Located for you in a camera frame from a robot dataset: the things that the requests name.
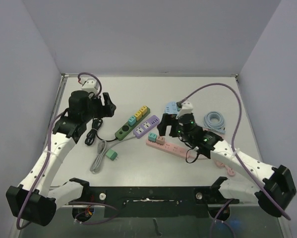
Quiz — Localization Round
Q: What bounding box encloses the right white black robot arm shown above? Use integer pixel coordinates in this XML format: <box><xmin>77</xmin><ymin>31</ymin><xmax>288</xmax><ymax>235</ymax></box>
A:
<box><xmin>157</xmin><ymin>113</ymin><xmax>297</xmax><ymax>219</ymax></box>

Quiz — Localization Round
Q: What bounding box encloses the yellow charger plug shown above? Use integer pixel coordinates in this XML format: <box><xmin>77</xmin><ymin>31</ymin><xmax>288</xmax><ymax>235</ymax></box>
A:
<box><xmin>140</xmin><ymin>106</ymin><xmax>148</xmax><ymax>116</ymax></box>
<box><xmin>134</xmin><ymin>111</ymin><xmax>144</xmax><ymax>121</ymax></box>

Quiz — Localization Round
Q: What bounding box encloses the light blue coiled cord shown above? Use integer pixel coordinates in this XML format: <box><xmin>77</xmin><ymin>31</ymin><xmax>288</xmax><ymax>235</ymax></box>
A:
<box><xmin>203</xmin><ymin>111</ymin><xmax>226</xmax><ymax>133</ymax></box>

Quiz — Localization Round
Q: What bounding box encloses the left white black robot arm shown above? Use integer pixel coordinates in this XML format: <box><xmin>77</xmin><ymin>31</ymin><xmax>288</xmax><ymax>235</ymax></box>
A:
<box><xmin>6</xmin><ymin>90</ymin><xmax>116</xmax><ymax>230</ymax></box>

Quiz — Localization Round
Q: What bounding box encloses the blue round power socket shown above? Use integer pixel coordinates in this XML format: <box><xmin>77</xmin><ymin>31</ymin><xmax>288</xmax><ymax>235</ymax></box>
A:
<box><xmin>164</xmin><ymin>101</ymin><xmax>181</xmax><ymax>115</ymax></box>

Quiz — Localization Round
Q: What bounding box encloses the teal charger plug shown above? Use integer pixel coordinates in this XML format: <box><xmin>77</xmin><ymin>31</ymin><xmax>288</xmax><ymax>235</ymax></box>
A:
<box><xmin>128</xmin><ymin>116</ymin><xmax>137</xmax><ymax>126</ymax></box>
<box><xmin>148</xmin><ymin>132</ymin><xmax>157</xmax><ymax>142</ymax></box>

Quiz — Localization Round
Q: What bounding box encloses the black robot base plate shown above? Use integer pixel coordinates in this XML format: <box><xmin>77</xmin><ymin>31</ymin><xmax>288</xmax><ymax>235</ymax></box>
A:
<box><xmin>76</xmin><ymin>185</ymin><xmax>228</xmax><ymax>218</ymax></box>

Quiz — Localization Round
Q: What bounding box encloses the purple power strip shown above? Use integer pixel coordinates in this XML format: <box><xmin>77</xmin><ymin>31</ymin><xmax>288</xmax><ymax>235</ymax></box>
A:
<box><xmin>133</xmin><ymin>115</ymin><xmax>160</xmax><ymax>139</ymax></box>

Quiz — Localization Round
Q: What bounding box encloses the aluminium frame rail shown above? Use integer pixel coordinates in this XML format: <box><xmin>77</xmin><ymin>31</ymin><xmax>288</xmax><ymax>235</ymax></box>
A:
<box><xmin>9</xmin><ymin>73</ymin><xmax>287</xmax><ymax>238</ymax></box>

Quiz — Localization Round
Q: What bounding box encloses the pink power cord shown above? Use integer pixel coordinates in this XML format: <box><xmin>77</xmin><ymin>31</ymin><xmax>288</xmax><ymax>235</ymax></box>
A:
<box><xmin>195</xmin><ymin>128</ymin><xmax>237</xmax><ymax>178</ymax></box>

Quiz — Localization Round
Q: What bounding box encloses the pink power strip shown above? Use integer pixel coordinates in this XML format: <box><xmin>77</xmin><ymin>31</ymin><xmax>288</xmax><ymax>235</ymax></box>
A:
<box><xmin>146</xmin><ymin>140</ymin><xmax>191</xmax><ymax>159</ymax></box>

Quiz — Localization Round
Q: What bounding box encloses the green power strip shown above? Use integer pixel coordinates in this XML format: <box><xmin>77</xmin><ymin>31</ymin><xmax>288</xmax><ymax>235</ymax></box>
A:
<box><xmin>115</xmin><ymin>107</ymin><xmax>151</xmax><ymax>141</ymax></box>

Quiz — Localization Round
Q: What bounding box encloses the grey power cord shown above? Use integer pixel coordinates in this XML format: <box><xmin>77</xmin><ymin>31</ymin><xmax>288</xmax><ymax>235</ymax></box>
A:
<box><xmin>90</xmin><ymin>135</ymin><xmax>135</xmax><ymax>174</ymax></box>

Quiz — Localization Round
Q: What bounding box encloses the green charger plug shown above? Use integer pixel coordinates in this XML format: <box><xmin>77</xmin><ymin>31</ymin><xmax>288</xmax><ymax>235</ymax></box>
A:
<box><xmin>106</xmin><ymin>149</ymin><xmax>118</xmax><ymax>161</ymax></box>

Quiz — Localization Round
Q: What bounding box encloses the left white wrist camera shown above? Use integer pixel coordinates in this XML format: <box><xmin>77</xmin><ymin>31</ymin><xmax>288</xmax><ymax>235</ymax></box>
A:
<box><xmin>80</xmin><ymin>77</ymin><xmax>99</xmax><ymax>95</ymax></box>

